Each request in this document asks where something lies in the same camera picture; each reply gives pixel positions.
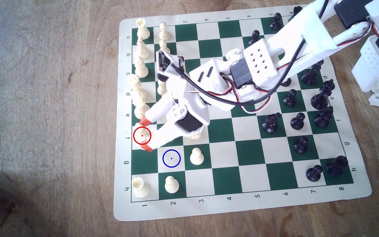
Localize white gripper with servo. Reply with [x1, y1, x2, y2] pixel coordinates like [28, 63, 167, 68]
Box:
[139, 54, 233, 153]

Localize white bishop chess piece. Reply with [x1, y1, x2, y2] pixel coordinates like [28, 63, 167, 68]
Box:
[134, 55, 149, 79]
[134, 123, 151, 144]

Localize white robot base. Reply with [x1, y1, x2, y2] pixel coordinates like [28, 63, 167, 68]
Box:
[352, 57, 379, 113]

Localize white king chess piece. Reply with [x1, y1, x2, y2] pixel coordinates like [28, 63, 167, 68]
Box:
[134, 90, 152, 120]

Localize white queen chess piece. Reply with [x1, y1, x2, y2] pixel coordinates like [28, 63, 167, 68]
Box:
[128, 74, 148, 101]

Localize white rook chess piece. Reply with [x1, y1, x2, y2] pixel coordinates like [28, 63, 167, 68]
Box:
[136, 18, 151, 40]
[132, 177, 150, 198]

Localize green and white chess mat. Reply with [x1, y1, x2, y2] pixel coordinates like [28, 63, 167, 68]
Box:
[113, 4, 372, 222]

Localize black knight chess piece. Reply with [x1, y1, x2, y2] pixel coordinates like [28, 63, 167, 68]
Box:
[262, 113, 281, 134]

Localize black queen chess piece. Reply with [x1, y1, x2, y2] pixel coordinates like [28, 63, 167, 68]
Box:
[301, 61, 324, 86]

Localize black king chess piece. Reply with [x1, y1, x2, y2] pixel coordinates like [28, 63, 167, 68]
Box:
[310, 79, 336, 110]

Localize black bishop chess piece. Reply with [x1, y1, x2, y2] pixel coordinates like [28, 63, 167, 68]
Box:
[315, 106, 334, 128]

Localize black rook chess piece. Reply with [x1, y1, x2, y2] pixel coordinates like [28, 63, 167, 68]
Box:
[288, 6, 304, 21]
[326, 155, 349, 177]

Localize black gripper camera board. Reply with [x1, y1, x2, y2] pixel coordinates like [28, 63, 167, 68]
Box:
[156, 50, 186, 82]

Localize red black white servo cable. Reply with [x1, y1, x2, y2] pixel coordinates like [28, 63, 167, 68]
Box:
[332, 20, 379, 66]
[203, 63, 308, 114]

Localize black camera cable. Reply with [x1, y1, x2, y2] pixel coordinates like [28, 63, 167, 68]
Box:
[157, 0, 329, 103]

